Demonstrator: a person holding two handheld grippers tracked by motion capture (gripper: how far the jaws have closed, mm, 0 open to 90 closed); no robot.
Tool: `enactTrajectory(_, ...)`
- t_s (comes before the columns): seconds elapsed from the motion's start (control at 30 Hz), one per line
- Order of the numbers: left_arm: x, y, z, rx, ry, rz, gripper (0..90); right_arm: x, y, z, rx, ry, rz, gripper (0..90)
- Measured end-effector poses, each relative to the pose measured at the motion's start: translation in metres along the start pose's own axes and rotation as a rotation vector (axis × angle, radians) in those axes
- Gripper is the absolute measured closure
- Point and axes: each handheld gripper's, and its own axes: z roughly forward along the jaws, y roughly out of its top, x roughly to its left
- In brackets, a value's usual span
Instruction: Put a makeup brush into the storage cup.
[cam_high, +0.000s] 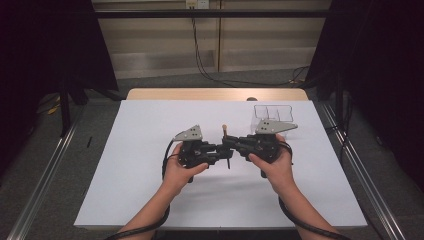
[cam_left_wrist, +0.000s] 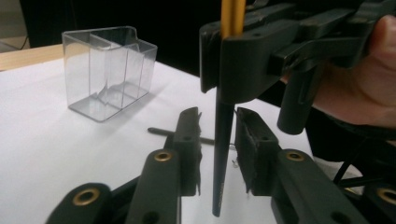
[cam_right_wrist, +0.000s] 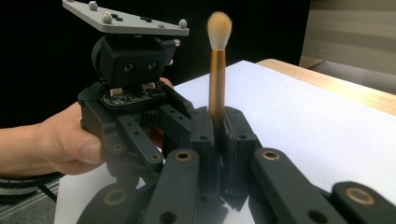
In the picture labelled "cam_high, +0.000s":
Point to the yellow floor object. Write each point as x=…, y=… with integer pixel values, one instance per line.
x=53, y=109

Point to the person's left hand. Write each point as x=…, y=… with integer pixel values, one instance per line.
x=178, y=176

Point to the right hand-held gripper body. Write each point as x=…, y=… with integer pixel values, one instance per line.
x=263, y=146

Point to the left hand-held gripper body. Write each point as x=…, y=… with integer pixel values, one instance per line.
x=195, y=151

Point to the white table cover sheet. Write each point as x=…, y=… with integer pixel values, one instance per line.
x=150, y=116

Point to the person's right hand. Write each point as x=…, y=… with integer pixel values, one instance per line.
x=280, y=173

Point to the clear acrylic organizer box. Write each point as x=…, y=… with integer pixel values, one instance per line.
x=273, y=113

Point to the orange-tipped black makeup brush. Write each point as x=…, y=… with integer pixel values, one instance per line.
x=225, y=127

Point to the small black floor pen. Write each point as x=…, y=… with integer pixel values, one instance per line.
x=89, y=141

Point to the black metal stand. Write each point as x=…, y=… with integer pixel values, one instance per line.
x=65, y=110

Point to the black curtain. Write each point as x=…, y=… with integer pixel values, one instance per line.
x=50, y=43
x=383, y=66

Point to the wooden table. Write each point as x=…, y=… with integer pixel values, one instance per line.
x=200, y=94

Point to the aluminium floor rail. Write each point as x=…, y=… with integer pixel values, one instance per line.
x=366, y=180
x=43, y=180

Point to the dark round table grommet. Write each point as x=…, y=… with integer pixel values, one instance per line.
x=252, y=99

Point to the white wall socket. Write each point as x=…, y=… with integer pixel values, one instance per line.
x=197, y=3

